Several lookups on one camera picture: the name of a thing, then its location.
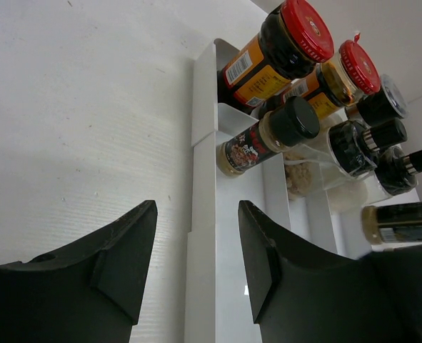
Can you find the black-capped beige bottle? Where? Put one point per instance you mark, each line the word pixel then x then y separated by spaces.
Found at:
pixel 342 153
pixel 395 175

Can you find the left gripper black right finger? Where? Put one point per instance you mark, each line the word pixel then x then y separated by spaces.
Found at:
pixel 300 292

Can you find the white compartment organizer tray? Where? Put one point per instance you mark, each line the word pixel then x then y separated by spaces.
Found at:
pixel 218 307

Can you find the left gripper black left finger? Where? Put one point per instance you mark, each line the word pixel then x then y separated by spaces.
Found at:
pixel 90 290

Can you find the red-capped amber sauce jar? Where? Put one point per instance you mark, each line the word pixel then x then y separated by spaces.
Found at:
pixel 292 40

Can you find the silver-capped spice bottle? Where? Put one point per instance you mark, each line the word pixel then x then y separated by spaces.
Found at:
pixel 387 104

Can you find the small black-capped spice jar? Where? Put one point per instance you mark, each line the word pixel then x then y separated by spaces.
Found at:
pixel 278 131

